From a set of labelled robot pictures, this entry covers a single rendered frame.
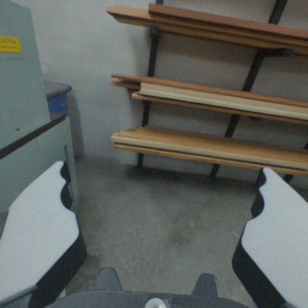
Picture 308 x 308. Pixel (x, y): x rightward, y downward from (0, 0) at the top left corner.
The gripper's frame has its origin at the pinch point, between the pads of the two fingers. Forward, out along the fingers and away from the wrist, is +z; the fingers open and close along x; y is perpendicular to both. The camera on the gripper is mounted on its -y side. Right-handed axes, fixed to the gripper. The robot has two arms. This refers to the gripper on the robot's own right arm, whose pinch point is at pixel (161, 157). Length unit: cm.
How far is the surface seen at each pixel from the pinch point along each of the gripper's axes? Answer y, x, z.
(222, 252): 132, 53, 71
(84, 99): 33, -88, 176
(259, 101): 23, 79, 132
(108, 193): 117, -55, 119
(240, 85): 16, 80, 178
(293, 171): 88, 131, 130
